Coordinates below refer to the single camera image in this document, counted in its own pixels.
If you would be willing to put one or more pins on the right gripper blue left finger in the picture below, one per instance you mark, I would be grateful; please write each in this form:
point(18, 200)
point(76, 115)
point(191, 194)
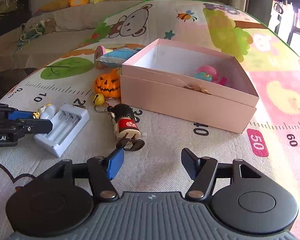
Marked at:
point(102, 170)

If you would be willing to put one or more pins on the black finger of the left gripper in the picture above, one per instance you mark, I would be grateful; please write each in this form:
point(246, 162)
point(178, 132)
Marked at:
point(35, 126)

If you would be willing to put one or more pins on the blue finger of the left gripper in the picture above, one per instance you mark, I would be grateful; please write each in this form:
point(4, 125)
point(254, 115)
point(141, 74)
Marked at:
point(21, 115)

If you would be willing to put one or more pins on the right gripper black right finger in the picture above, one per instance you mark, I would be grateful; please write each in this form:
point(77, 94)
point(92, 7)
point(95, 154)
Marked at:
point(203, 173)

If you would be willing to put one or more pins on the yellow fairy figurine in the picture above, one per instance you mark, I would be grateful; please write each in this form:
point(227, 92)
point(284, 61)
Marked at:
point(46, 112)

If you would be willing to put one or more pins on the black haired doll figure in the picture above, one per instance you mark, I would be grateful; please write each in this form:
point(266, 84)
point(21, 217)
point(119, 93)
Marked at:
point(126, 131)

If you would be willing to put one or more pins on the white battery charger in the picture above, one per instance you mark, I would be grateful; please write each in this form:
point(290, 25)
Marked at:
point(67, 124)

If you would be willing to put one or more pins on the orange pumpkin toy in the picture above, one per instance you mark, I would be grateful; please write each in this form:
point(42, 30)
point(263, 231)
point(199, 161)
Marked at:
point(108, 84)

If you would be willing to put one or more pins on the blue white tissue pack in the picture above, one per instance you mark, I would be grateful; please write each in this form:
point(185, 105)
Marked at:
point(116, 58)

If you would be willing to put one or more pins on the green cloth on sofa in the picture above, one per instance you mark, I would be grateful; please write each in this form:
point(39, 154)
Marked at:
point(35, 31)

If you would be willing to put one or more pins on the pink cardboard box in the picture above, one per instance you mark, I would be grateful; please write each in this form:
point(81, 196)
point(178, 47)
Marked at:
point(159, 78)

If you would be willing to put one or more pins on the pink teal toy in box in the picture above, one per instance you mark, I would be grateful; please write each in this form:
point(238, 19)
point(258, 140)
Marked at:
point(209, 73)

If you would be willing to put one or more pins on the beige covered sofa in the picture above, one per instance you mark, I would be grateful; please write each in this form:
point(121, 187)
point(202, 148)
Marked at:
point(52, 30)

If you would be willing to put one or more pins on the colourful cartoon play mat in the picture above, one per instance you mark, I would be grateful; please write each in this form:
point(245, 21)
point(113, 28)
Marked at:
point(271, 140)

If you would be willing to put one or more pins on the pink tape roll toy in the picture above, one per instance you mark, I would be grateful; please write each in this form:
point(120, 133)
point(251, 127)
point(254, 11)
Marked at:
point(100, 51)

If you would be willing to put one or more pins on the yellow duck plush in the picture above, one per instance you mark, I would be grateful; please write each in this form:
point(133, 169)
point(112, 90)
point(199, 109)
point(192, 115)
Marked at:
point(61, 4)

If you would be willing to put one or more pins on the yellow bell keychain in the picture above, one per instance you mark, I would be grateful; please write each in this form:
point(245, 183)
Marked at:
point(102, 103)

